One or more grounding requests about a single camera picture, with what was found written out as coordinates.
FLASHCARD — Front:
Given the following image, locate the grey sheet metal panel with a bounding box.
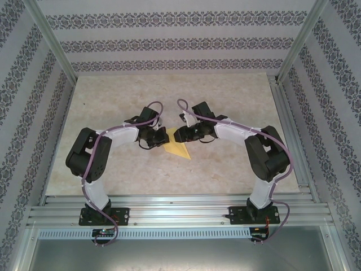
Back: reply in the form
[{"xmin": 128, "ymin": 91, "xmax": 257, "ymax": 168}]
[{"xmin": 11, "ymin": 225, "xmax": 352, "ymax": 271}]

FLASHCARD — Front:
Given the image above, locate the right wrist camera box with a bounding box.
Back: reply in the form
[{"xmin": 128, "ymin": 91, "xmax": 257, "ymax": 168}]
[{"xmin": 179, "ymin": 111, "xmax": 196, "ymax": 126}]

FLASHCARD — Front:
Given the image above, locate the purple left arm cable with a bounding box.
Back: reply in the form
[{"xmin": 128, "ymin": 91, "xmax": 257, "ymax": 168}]
[{"xmin": 80, "ymin": 100, "xmax": 166, "ymax": 248}]

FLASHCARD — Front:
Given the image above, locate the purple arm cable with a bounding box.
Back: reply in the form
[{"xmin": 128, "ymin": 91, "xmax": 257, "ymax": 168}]
[
  {"xmin": 176, "ymin": 98, "xmax": 296, "ymax": 245},
  {"xmin": 80, "ymin": 100, "xmax": 166, "ymax": 248}
]

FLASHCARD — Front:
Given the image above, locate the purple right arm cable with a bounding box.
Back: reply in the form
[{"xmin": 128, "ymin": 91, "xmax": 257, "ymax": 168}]
[{"xmin": 176, "ymin": 98, "xmax": 296, "ymax": 245}]

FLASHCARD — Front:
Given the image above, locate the aluminium mounting rail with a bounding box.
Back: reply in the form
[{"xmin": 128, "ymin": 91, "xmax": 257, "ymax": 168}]
[{"xmin": 26, "ymin": 194, "xmax": 336, "ymax": 227}]

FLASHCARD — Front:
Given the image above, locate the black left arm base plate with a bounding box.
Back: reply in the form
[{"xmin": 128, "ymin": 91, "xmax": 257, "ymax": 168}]
[{"xmin": 78, "ymin": 207, "xmax": 131, "ymax": 227}]

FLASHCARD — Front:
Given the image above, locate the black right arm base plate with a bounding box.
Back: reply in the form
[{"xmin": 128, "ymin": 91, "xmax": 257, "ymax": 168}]
[{"xmin": 228, "ymin": 206, "xmax": 282, "ymax": 226}]

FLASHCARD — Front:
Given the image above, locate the aluminium side rail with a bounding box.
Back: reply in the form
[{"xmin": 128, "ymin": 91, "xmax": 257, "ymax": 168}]
[{"xmin": 266, "ymin": 73, "xmax": 322, "ymax": 204}]

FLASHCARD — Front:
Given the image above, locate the slotted grey cable duct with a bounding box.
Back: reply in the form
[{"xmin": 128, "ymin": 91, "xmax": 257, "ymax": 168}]
[{"xmin": 37, "ymin": 227, "xmax": 253, "ymax": 241}]

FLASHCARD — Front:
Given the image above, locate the aluminium frame post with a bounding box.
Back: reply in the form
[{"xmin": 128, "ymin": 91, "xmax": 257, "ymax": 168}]
[
  {"xmin": 24, "ymin": 0, "xmax": 79, "ymax": 83},
  {"xmin": 275, "ymin": 0, "xmax": 330, "ymax": 85}
]

